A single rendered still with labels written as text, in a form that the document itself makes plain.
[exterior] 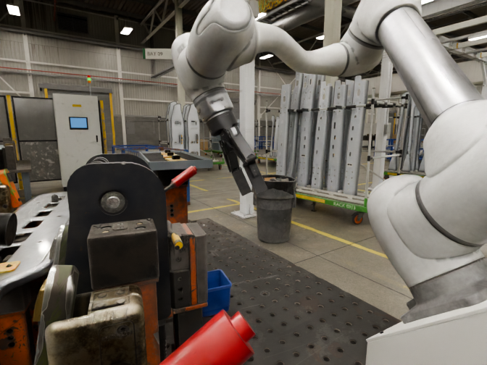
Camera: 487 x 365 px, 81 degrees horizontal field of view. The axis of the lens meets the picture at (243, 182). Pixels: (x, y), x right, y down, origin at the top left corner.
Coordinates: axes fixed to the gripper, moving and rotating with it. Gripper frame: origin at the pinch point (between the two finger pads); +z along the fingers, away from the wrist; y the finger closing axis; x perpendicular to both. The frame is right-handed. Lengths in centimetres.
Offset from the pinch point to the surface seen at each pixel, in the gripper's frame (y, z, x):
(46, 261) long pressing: 13.4, -5.0, -43.1
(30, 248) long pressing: 5.3, -8.6, -47.8
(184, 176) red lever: 12.8, -9.0, -15.3
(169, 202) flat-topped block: -7.0, -5.8, -20.1
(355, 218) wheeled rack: -268, 114, 190
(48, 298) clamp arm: 44, -2, -32
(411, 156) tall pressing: -493, 129, 539
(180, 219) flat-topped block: -8.6, -0.4, -19.2
